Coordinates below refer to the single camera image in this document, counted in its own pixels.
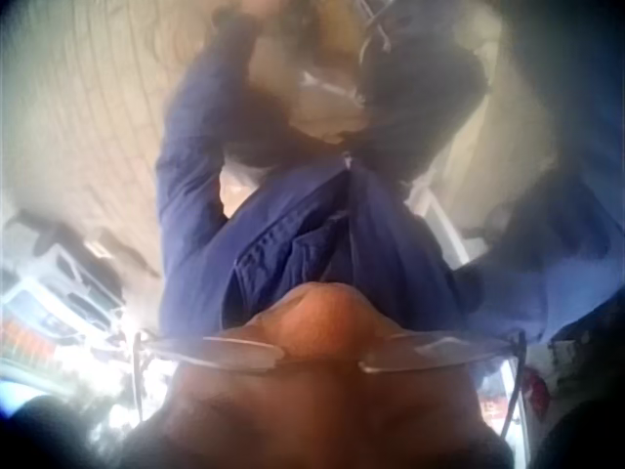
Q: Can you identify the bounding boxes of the person's left hand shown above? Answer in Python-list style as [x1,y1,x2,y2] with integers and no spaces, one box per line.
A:
[236,0,280,34]

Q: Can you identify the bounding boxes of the white metal frame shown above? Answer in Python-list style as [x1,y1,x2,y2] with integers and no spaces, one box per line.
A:
[407,185,474,271]

